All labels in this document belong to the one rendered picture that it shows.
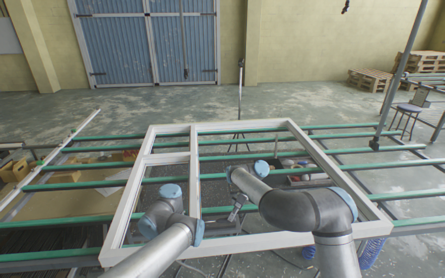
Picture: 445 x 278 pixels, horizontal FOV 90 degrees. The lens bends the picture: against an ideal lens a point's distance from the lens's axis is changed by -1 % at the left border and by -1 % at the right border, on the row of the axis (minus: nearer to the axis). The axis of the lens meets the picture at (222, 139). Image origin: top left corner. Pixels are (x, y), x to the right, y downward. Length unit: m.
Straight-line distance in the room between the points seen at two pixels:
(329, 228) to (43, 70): 8.04
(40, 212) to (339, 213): 2.00
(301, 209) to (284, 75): 7.39
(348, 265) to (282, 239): 0.52
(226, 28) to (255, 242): 6.64
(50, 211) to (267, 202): 1.76
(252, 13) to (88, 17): 4.45
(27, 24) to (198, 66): 4.53
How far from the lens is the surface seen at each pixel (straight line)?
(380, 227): 1.51
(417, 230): 1.75
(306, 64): 8.18
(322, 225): 0.74
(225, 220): 1.30
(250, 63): 7.15
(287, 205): 0.70
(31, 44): 8.21
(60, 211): 2.13
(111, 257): 1.27
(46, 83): 8.33
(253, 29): 7.06
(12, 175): 2.68
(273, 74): 7.85
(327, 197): 0.74
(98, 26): 7.71
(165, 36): 7.28
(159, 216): 0.87
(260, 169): 1.23
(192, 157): 1.79
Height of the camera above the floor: 1.90
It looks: 28 degrees down
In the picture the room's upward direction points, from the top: straight up
